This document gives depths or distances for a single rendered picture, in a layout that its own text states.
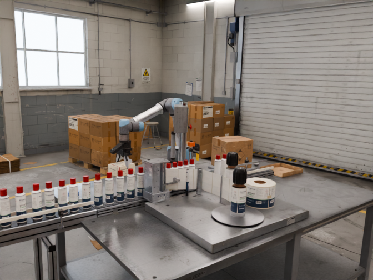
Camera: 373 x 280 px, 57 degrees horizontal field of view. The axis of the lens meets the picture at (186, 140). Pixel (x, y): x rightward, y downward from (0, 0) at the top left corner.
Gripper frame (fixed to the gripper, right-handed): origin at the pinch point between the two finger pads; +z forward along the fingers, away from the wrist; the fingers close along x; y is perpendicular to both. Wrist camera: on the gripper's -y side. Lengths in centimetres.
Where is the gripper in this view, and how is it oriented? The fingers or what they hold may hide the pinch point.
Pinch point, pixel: (121, 166)
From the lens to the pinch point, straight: 265.1
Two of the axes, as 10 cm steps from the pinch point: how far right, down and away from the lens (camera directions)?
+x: -7.2, -1.5, 6.8
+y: 7.0, -1.0, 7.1
